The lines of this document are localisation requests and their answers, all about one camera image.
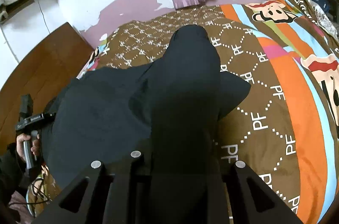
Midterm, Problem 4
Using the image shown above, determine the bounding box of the floral cloth bundle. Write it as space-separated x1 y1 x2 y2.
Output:
308 0 338 41

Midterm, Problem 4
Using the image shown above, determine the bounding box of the black padded jacket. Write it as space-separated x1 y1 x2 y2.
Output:
41 25 250 223

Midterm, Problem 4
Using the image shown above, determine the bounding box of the person's left hand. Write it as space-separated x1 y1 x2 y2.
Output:
16 133 41 162

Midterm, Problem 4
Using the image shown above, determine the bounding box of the brown wooden headboard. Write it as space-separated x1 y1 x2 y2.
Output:
1 23 93 153

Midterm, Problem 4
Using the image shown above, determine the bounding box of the colourful cartoon bed quilt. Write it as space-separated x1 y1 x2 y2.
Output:
26 0 339 224

